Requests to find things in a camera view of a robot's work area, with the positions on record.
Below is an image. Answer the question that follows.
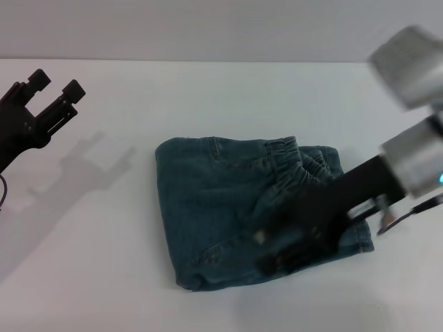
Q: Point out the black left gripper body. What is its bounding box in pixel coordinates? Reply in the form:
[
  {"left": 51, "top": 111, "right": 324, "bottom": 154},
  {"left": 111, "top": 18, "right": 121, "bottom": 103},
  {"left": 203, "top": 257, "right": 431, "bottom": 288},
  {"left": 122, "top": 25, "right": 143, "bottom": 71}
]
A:
[{"left": 0, "top": 99, "right": 53, "bottom": 174}]

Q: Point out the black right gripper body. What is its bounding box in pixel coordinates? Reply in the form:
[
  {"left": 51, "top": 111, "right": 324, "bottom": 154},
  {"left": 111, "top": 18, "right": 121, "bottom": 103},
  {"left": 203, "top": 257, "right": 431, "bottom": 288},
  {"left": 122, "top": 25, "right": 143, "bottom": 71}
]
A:
[{"left": 269, "top": 154, "right": 406, "bottom": 257}]

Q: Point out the blue denim shorts cartoon print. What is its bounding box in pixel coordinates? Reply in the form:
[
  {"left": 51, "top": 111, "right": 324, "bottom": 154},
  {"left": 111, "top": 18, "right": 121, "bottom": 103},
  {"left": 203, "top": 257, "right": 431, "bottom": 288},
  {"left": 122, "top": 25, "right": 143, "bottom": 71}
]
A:
[{"left": 154, "top": 136, "right": 375, "bottom": 292}]

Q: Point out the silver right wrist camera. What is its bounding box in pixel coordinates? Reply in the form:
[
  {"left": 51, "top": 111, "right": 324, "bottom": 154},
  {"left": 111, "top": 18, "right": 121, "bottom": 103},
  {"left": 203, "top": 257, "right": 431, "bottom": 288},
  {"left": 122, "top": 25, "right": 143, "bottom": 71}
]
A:
[{"left": 368, "top": 24, "right": 443, "bottom": 112}]

